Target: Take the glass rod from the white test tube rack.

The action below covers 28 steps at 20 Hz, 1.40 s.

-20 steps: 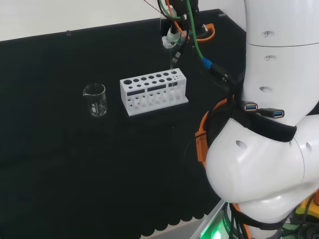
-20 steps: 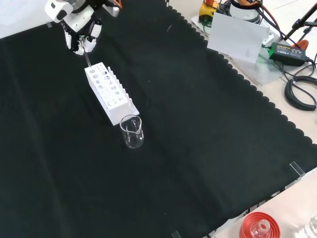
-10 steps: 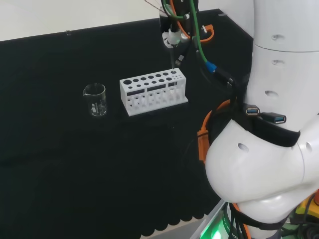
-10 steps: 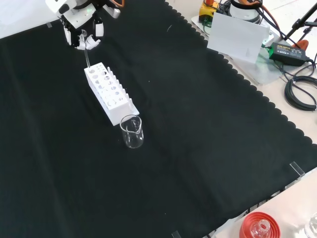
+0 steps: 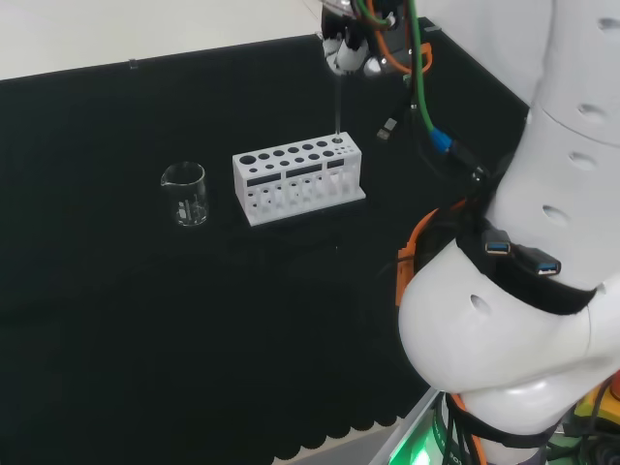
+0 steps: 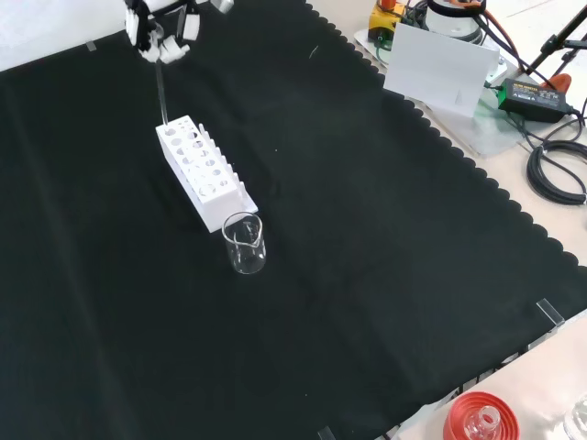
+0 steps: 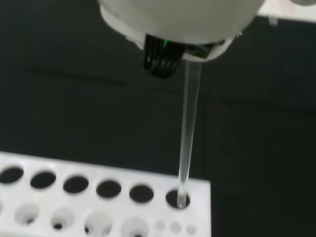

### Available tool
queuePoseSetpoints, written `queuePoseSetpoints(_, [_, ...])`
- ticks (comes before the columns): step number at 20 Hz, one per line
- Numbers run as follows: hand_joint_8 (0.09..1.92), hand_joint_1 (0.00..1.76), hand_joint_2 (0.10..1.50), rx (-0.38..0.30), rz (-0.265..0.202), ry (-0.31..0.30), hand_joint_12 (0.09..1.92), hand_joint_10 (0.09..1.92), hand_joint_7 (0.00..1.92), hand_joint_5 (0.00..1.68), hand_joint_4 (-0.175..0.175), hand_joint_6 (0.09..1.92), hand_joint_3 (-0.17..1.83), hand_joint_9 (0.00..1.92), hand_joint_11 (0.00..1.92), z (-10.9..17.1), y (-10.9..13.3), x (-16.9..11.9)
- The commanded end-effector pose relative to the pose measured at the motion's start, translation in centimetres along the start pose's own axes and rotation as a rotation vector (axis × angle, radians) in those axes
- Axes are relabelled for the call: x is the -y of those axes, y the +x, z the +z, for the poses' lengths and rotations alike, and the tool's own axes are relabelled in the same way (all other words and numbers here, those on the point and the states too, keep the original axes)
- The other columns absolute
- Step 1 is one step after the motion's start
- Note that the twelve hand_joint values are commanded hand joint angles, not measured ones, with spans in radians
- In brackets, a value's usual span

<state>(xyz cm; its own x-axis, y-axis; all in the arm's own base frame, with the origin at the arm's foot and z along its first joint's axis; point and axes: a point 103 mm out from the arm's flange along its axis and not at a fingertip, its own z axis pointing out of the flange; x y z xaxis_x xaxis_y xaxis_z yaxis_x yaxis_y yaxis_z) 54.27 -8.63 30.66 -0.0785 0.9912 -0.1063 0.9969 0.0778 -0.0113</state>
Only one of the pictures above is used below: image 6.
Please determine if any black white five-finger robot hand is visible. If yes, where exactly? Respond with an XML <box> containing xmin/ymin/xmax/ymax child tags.
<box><xmin>124</xmin><ymin>0</ymin><xmax>235</xmax><ymax>65</ymax></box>

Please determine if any white test tube rack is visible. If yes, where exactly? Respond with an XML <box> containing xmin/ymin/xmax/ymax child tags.
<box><xmin>154</xmin><ymin>115</ymin><xmax>259</xmax><ymax>234</ymax></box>

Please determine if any yellow stop button box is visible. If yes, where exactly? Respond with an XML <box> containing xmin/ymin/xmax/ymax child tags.
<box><xmin>369</xmin><ymin>0</ymin><xmax>407</xmax><ymax>42</ymax></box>

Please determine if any small clear glass beaker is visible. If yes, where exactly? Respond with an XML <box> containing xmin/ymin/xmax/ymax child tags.
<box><xmin>221</xmin><ymin>211</ymin><xmax>268</xmax><ymax>276</ymax></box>

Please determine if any pale white board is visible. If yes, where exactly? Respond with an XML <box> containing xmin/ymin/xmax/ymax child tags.
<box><xmin>382</xmin><ymin>22</ymin><xmax>500</xmax><ymax>119</ymax></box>

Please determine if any black bench cloth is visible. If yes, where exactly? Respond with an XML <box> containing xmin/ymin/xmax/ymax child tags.
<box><xmin>0</xmin><ymin>0</ymin><xmax>587</xmax><ymax>440</ymax></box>

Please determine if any black power adapter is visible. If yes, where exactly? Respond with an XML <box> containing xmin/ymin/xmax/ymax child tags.
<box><xmin>497</xmin><ymin>77</ymin><xmax>574</xmax><ymax>124</ymax></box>

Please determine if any black tripod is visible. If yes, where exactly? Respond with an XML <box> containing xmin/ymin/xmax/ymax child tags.
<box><xmin>526</xmin><ymin>6</ymin><xmax>587</xmax><ymax>77</ymax></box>

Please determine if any orange clamp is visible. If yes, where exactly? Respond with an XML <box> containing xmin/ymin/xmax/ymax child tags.
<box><xmin>543</xmin><ymin>72</ymin><xmax>573</xmax><ymax>95</ymax></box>

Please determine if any red ribbed disc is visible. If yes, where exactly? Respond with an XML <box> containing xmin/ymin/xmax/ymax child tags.
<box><xmin>442</xmin><ymin>390</ymin><xmax>522</xmax><ymax>440</ymax></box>

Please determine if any small clear glass flask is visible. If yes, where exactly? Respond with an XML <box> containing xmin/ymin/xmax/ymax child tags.
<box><xmin>465</xmin><ymin>407</ymin><xmax>502</xmax><ymax>440</ymax></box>

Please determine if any clear glass vessel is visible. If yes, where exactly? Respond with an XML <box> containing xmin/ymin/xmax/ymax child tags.
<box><xmin>562</xmin><ymin>392</ymin><xmax>587</xmax><ymax>440</ymax></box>

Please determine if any orange cable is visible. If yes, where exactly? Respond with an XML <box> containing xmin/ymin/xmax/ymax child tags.
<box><xmin>476</xmin><ymin>6</ymin><xmax>528</xmax><ymax>70</ymax></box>

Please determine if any metal base plate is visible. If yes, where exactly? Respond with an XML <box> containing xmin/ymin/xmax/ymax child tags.
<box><xmin>352</xmin><ymin>27</ymin><xmax>545</xmax><ymax>160</ymax></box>

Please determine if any coiled black cable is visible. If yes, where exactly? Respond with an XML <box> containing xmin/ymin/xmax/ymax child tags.
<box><xmin>526</xmin><ymin>140</ymin><xmax>587</xmax><ymax>206</ymax></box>

